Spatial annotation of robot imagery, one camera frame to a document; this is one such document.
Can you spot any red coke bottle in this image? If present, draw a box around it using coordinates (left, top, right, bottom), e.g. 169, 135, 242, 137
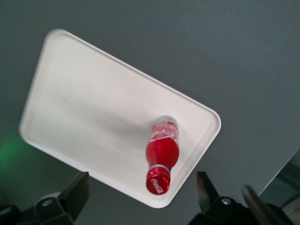
145, 115, 180, 195

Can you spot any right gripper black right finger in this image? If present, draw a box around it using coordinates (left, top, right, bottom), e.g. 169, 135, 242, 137
187, 171, 249, 225

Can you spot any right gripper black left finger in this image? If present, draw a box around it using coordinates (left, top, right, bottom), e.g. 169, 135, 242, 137
34, 171, 91, 225

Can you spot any cream plastic tray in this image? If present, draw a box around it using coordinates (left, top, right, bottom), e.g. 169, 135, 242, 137
18, 28, 222, 209

